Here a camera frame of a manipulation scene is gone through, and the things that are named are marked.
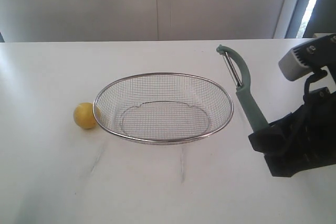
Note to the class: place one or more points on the yellow lemon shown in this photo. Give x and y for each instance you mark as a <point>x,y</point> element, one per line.
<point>83,116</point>

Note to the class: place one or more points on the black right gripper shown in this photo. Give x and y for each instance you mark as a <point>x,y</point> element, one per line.
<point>302,140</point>

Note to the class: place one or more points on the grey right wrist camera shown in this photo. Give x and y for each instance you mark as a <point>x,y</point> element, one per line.
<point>308,57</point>

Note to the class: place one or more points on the teal vegetable peeler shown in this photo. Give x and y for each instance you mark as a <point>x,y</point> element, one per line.
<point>241,77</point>

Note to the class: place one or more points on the metal wire mesh basket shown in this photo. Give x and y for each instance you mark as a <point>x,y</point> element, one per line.
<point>163,108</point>

